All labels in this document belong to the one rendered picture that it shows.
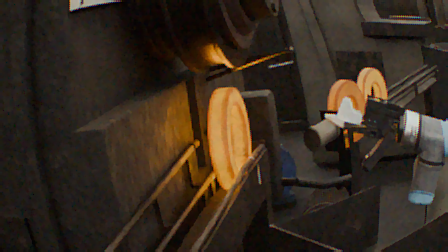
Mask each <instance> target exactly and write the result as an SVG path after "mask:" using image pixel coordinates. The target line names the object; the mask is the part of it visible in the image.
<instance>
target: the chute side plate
mask: <svg viewBox="0 0 448 252"><path fill-rule="evenodd" d="M257 163H258V166H257ZM258 167H259V173H258ZM269 169H270V164H269V157H268V148H266V149H265V150H264V151H263V153H262V154H260V155H259V157H258V158H257V159H256V161H255V162H254V164H253V166H252V167H251V169H250V170H249V171H248V172H247V173H246V174H245V177H244V179H243V180H242V182H241V184H240V186H239V188H238V190H237V191H236V193H235V195H233V197H232V199H231V201H230V203H229V205H228V207H227V209H226V210H225V211H224V213H223V215H222V217H221V219H220V220H219V222H218V224H217V226H216V227H215V228H214V230H213V232H212V233H211V235H210V237H209V238H208V240H207V241H206V242H205V245H204V247H203V249H202V250H201V252H236V251H237V250H238V248H239V246H240V244H241V241H242V240H243V238H244V236H245V234H246V231H247V230H248V228H249V225H250V224H251V222H252V219H253V217H254V215H255V214H256V213H257V212H258V210H259V208H260V206H261V204H262V203H263V201H264V199H265V194H266V193H265V186H264V183H265V182H266V180H267V179H268V177H269V178H270V171H269ZM259 175H260V181H259ZM260 182H261V183H260Z"/></svg>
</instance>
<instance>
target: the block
mask: <svg viewBox="0 0 448 252"><path fill-rule="evenodd" d="M239 94H240V95H241V98H242V100H243V103H245V107H246V111H247V115H248V121H249V128H250V137H251V141H261V140H264V141H265V149H266V148H268V157H269V164H270V169H269V171H270V179H271V186H272V188H271V190H272V194H271V198H272V204H274V203H275V202H278V201H280V199H281V197H282V195H283V192H284V190H285V188H284V187H282V186H281V178H283V173H282V172H283V165H282V157H281V149H280V141H279V132H278V125H277V116H276V109H275V100H274V94H273V92H272V91H270V90H263V91H254V92H244V93H239Z"/></svg>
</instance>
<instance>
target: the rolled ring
mask: <svg viewBox="0 0 448 252"><path fill-rule="evenodd" d="M208 137H209V148H210V155H211V161H212V166H213V170H214V173H215V176H217V178H218V181H219V183H220V185H221V186H222V187H223V188H224V189H226V190H227V189H228V187H229V186H230V184H231V182H233V180H234V179H235V177H236V175H237V173H238V171H239V170H240V168H241V167H242V166H243V164H244V163H246V161H247V160H248V158H249V157H250V156H251V137H250V128H249V121H248V115H247V111H246V107H245V103H243V100H242V98H241V95H240V94H239V92H238V90H237V89H236V88H235V87H226V88H218V89H215V90H214V91H213V94H212V96H211V99H210V104H209V112H208Z"/></svg>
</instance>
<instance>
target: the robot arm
mask: <svg viewBox="0 0 448 252"><path fill-rule="evenodd" d="M371 97H372V98H376V99H380V101H376V100H373V99H371ZM366 100H367V101H366V103H365V109H364V119H362V114H361V112H360V111H358V110H355V109H354V108H353V104H352V101H351V99H350V98H349V97H345V98H344V99H343V100H342V104H341V106H340V107H339V111H338V113H337V115H334V114H325V118H326V119H327V120H328V121H329V122H331V124H334V125H336V126H338V127H341V128H344V129H346V130H349V131H351V132H355V133H358V134H364V135H366V136H368V137H373V138H379V139H380V140H379V141H378V142H377V144H376V145H375V146H374V148H373V149H372V150H371V152H370V153H369V154H368V155H367V156H366V157H365V158H364V159H363V161H362V168H363V169H364V170H365V172H366V173H369V172H370V171H371V170H372V169H374V168H375V166H376V164H377V162H378V161H379V159H380V158H381V156H382V155H383V154H384V153H385V152H386V150H387V149H388V147H389V146H390V144H392V142H393V141H394V139H395V138H396V142H397V143H400V147H401V148H404V149H407V150H410V149H411V150H413V151H415V152H419V153H418V156H417V158H416V159H415V163H414V170H413V181H412V185H411V188H410V191H409V196H408V199H409V201H410V202H411V203H413V204H417V205H418V204H419V205H424V206H425V205H429V204H431V203H432V200H433V197H434V195H435V190H436V186H437V182H438V179H439V174H440V170H441V168H442V167H443V166H444V165H445V163H446V161H447V159H448V118H447V120H446V121H441V120H437V119H434V118H432V117H429V116H426V115H419V114H418V113H414V112H412V111H408V110H406V112H405V115H404V111H405V109H404V106H403V105H400V104H397V103H394V102H390V101H386V100H385V99H383V98H380V97H375V96H372V95H368V94H367V97H366ZM394 123H397V124H394ZM394 133H397V134H396V136H395V134H394Z"/></svg>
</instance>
